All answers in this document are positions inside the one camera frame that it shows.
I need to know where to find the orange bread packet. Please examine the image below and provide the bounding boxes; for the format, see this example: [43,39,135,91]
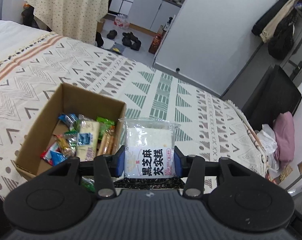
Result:
[97,129,115,156]

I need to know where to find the black sesame cake packet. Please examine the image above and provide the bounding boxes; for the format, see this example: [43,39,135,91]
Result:
[115,118,184,190]

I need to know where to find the blue green snack packet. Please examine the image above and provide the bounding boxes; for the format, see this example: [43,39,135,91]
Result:
[58,113,78,131]

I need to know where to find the cream cracker packet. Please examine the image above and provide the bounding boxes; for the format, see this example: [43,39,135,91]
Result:
[76,120,99,161]

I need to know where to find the red blue snack packet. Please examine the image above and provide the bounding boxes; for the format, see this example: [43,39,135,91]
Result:
[41,142,67,166]

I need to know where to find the brown cardboard box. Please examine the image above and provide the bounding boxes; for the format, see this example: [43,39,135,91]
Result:
[15,83,126,180]

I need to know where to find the pink pillow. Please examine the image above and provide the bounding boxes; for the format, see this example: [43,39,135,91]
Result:
[273,112,295,168]

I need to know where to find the black chair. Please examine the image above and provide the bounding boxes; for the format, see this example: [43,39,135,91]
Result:
[242,65,302,131]

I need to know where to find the red oil bottle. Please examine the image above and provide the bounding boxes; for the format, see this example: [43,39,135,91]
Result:
[148,25,164,54]

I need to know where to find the patterned bed blanket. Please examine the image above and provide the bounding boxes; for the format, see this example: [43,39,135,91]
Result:
[0,20,266,199]

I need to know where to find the black shoes pile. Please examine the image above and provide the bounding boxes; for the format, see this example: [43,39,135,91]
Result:
[122,32,141,51]

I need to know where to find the single black slipper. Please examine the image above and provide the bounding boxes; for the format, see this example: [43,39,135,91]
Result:
[107,30,117,40]

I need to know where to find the small cardboard box on floor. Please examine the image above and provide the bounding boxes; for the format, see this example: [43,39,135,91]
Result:
[96,18,105,33]

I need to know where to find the pink white plastic bag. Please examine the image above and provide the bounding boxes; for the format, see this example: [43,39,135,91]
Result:
[114,14,130,29]

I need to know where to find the table with dotted cloth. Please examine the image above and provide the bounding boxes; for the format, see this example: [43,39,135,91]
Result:
[25,0,109,44]

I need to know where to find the white kitchen cabinet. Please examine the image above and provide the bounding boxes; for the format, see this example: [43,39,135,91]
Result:
[128,0,181,33]

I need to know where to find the clothes on hanger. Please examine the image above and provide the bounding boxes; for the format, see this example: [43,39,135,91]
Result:
[251,0,302,61]

